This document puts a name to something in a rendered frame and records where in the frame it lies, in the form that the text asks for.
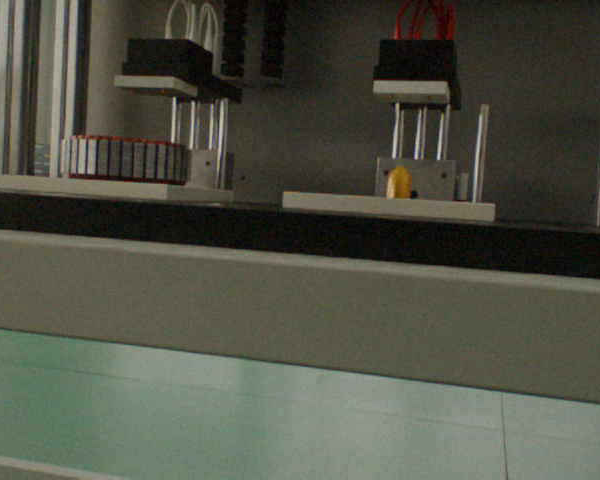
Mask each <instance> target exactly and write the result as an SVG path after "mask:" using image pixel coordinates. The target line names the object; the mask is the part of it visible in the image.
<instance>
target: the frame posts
mask: <svg viewBox="0 0 600 480"><path fill-rule="evenodd" d="M91 2H93V0H57V18H56V40H55V63H54V85H53V107H52V119H53V129H52V152H51V174H50V178H65V179H69V178H68V176H67V174H63V173H61V160H62V140H63V139H66V140H69V137H70V136H71V135H75V136H77V135H79V136H82V135H86V128H87V107H88V86H89V65H90V44H91V23H92V3H91ZM41 6H42V0H1V13H0V175H14V176H15V175H20V176H31V177H34V166H35V142H36V119H37V97H38V74H39V52H40V28H41ZM592 225H593V226H600V145H599V152H598V164H597V177H596V188H595V200H594V212H593V224H592Z"/></svg>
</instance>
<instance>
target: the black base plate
mask: <svg viewBox="0 0 600 480"><path fill-rule="evenodd" d="M0 229H7V230H19V231H31V232H44V233H56V234H68V235H80V236H92V237H104V238H117V239H129V240H141V241H153V242H165V243H177V244H189V245H201V246H213V247H225V248H237V249H249V250H261V251H273V252H285V253H297V254H309V255H321V256H334V257H346V258H358V259H370V260H382V261H394V262H406V263H418V264H430V265H443V266H455V267H467V268H479V269H492V270H504V271H516V272H528V273H540V274H552V275H565V276H577V277H589V278H600V226H593V225H579V224H564V223H547V222H532V221H517V220H502V219H495V220H494V221H493V222H488V221H473V220H458V219H443V218H428V217H413V216H398V215H383V214H368V213H353V212H338V211H322V210H307V209H292V208H283V207H282V205H271V204H255V203H240V202H233V203H221V202H198V201H174V200H156V199H141V198H126V197H110V196H95V195H80V194H65V193H50V192H34V191H19V190H4V189H0Z"/></svg>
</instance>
